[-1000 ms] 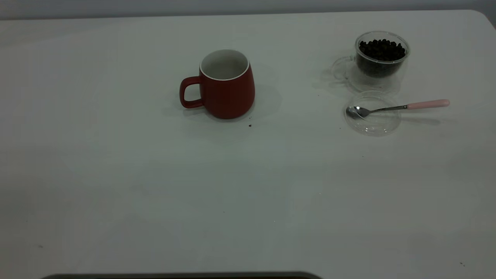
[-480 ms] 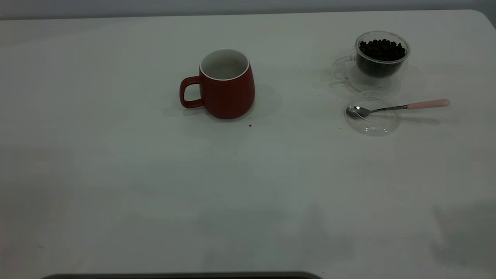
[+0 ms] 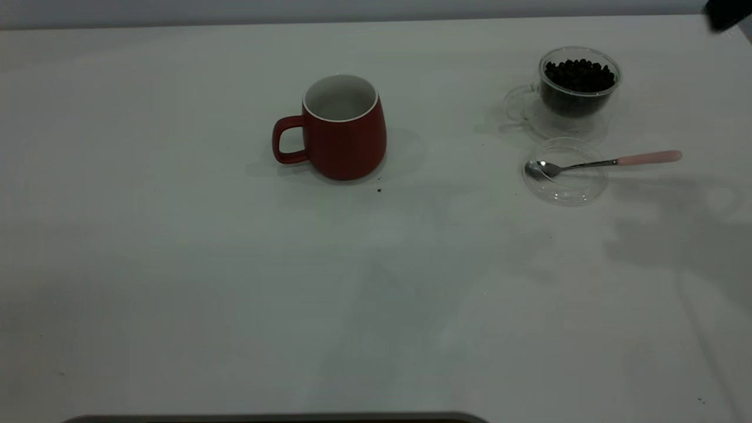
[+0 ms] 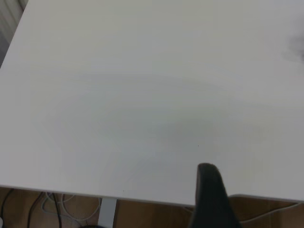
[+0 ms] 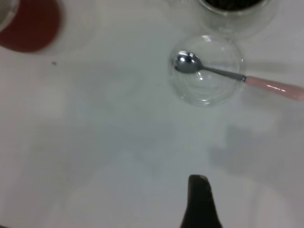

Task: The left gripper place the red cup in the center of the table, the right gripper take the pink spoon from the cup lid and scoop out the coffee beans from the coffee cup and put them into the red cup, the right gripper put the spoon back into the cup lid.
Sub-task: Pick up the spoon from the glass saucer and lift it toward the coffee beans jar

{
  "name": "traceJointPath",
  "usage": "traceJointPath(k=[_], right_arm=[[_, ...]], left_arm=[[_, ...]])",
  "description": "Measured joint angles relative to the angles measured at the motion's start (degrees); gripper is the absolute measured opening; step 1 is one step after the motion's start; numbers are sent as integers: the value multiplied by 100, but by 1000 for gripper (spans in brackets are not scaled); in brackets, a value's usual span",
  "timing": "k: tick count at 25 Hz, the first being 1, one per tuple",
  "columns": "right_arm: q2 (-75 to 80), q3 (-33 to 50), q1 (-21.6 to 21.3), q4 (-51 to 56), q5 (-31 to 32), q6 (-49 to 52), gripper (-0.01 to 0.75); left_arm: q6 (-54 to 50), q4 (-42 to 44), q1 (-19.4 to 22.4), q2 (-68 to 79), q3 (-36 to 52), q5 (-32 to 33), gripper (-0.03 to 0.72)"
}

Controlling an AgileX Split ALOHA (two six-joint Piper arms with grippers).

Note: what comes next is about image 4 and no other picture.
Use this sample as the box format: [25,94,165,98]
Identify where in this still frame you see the thin black floor cable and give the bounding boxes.
[27,191,45,228]
[0,189,15,228]

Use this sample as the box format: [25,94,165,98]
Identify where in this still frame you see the white floor cable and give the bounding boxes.
[42,192,102,222]

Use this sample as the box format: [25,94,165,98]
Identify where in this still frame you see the thick black floor cable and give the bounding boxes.
[51,192,63,228]

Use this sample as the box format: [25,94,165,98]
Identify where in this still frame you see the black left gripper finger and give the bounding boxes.
[189,163,243,228]

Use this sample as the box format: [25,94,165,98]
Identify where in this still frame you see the white table leg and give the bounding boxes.
[97,197,118,228]

